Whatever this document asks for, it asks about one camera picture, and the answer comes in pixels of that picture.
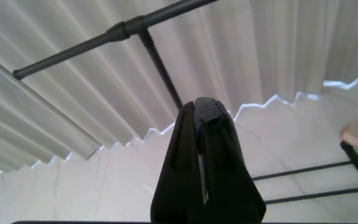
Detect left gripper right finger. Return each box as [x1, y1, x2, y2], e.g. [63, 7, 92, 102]
[202, 119, 267, 222]

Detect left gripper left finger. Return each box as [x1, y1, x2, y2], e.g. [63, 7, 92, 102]
[150, 101, 208, 222]

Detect black clothes rack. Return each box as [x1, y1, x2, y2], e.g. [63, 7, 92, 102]
[12, 0, 358, 205]

